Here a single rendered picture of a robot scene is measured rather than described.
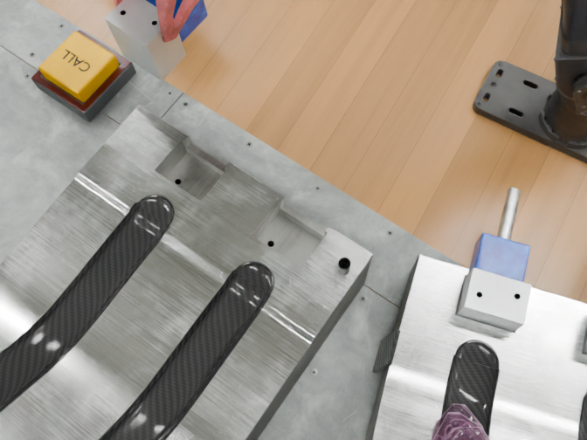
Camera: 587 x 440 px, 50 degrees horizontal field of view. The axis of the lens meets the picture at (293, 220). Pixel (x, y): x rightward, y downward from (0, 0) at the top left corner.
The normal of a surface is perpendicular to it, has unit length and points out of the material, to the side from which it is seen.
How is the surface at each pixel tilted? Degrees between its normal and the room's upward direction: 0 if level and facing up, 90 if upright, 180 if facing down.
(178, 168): 0
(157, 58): 89
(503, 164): 0
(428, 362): 0
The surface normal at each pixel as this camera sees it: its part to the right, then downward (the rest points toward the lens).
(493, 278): -0.03, -0.37
